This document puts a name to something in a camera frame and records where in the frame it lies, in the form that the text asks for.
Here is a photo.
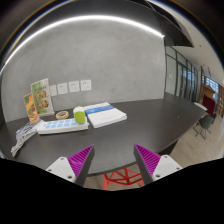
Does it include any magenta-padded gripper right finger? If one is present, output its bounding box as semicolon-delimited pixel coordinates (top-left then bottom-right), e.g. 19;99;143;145
133;143;183;185

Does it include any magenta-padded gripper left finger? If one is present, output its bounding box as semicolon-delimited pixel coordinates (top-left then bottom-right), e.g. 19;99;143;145
45;144;96;188

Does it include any red metal stool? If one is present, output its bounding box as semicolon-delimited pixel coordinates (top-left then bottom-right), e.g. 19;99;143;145
102;167;145;191

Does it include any beige tape roll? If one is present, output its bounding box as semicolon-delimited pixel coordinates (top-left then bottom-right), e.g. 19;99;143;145
55;110;70;121

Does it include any dark grey chair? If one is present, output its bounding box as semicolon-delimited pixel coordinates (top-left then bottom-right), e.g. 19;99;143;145
193;114;215;140

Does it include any white book with blue band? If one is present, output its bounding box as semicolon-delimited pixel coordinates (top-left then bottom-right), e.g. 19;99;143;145
83;101;128;129

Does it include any small yellow green sign stand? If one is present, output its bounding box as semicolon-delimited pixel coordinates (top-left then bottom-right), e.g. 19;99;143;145
22;93;41;125

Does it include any tall green menu stand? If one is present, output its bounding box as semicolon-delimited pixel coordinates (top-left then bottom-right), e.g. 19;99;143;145
30;78;56;117

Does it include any red armchair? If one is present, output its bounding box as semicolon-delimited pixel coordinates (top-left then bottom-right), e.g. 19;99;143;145
202;96;217;116

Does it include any curved ceiling light strip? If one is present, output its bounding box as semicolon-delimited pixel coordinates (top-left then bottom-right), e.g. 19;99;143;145
0;14;165;74

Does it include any white cable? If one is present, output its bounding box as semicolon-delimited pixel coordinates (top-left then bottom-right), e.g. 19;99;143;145
10;132;30;158

